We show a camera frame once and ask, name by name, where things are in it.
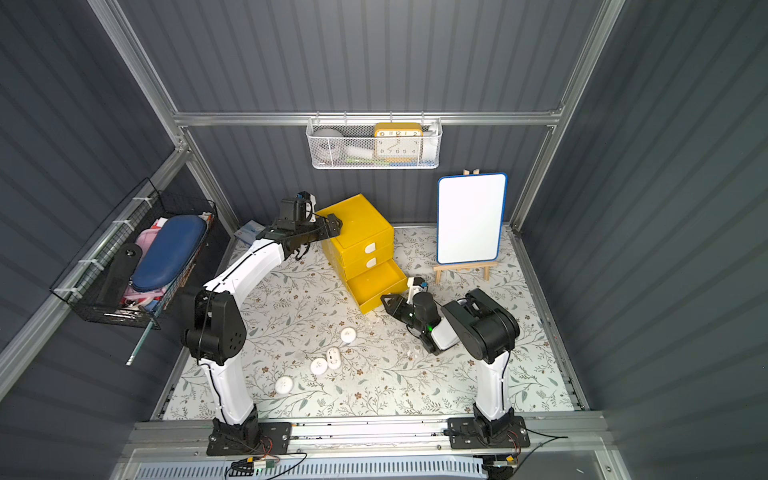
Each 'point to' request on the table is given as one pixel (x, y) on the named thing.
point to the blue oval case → (168, 252)
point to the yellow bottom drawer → (369, 286)
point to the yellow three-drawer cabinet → (363, 251)
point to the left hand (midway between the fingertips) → (335, 225)
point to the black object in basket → (118, 280)
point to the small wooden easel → (485, 266)
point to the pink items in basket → (138, 296)
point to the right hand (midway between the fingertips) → (389, 297)
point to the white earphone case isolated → (283, 384)
